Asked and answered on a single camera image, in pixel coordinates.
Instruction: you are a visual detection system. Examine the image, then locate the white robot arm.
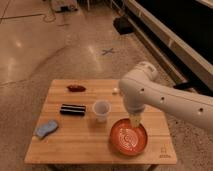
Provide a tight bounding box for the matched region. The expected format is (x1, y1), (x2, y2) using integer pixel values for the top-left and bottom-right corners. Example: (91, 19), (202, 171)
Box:
(119, 61), (213, 133)

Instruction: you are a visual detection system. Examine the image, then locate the orange ribbed plate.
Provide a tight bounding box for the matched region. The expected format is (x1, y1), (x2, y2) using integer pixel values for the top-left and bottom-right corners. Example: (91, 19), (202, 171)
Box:
(109, 118), (148, 156)

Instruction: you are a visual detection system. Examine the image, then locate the clear plastic cup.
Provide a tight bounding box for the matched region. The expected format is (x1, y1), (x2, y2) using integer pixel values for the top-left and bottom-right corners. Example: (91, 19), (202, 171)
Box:
(92, 100), (111, 123)

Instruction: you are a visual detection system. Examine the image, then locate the wooden table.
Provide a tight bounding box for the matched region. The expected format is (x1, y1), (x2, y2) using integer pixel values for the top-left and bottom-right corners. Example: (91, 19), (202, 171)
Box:
(25, 79), (177, 165)

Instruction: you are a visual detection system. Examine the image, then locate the black striped rectangular block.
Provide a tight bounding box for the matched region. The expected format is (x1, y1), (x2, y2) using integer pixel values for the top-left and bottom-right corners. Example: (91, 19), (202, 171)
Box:
(60, 104), (86, 116)

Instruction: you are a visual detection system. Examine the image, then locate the black bag on floor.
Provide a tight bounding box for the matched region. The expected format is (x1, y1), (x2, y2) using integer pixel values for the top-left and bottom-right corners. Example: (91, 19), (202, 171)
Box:
(113, 17), (133, 35)

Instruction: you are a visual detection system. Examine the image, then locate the grey equipment on floor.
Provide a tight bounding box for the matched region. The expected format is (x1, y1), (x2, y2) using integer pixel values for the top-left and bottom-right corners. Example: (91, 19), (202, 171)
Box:
(51, 0), (78, 12)

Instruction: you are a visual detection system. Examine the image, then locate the black floor cable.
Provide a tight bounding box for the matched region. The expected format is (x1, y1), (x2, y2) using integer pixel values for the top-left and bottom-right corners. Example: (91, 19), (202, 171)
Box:
(42, 7), (58, 24)

